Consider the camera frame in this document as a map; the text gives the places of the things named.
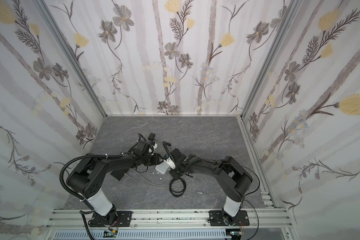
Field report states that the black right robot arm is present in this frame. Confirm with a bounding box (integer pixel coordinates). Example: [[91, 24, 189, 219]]
[[164, 149, 253, 226]]

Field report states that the black power adapter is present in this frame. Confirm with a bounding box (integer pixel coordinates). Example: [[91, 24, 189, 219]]
[[148, 133, 162, 143]]

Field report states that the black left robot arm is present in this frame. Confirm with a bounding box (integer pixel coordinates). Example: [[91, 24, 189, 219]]
[[59, 133, 162, 228]]

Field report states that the black ethernet cable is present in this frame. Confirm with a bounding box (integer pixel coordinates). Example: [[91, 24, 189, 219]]
[[168, 176, 187, 198]]

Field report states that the white network switch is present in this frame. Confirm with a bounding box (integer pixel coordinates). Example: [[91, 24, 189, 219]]
[[155, 162, 171, 175]]

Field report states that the black network switch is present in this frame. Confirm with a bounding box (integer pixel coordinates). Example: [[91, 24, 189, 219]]
[[110, 168, 129, 181]]

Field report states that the aluminium mounting rail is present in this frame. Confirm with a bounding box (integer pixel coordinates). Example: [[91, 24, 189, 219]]
[[46, 208, 292, 230]]

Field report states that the white slotted cable duct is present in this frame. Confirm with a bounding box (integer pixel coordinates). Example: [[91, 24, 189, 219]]
[[53, 229, 229, 240]]

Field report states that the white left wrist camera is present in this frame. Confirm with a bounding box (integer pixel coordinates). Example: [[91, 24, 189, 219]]
[[148, 143, 158, 155]]

